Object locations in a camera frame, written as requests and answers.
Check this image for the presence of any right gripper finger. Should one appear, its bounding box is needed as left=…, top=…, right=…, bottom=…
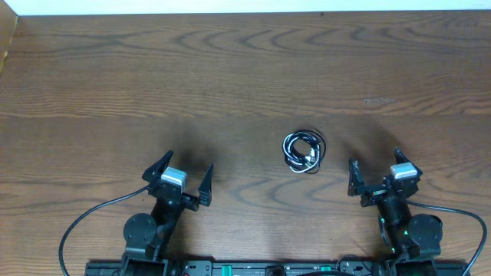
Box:
left=348, top=158, right=364, bottom=196
left=394, top=148, right=422, bottom=176

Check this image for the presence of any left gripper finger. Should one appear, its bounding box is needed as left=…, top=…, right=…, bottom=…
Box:
left=142, top=150, right=173, bottom=182
left=198, top=163, right=214, bottom=207

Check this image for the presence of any white usb cable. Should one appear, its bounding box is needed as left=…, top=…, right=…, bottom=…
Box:
left=282, top=131, right=321, bottom=173

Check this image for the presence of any black usb cable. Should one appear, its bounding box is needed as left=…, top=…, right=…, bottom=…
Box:
left=282, top=129, right=328, bottom=175

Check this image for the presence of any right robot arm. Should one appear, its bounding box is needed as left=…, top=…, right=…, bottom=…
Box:
left=348, top=148, right=443, bottom=276

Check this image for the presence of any right camera black cable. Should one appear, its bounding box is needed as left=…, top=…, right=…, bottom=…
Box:
left=404, top=199, right=488, bottom=276

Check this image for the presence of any camera black cable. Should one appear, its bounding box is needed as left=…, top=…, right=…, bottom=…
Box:
left=404, top=199, right=488, bottom=276
left=58, top=185, right=151, bottom=276

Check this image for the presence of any left camera black cable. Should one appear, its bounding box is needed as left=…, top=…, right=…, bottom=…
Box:
left=58, top=185, right=151, bottom=276

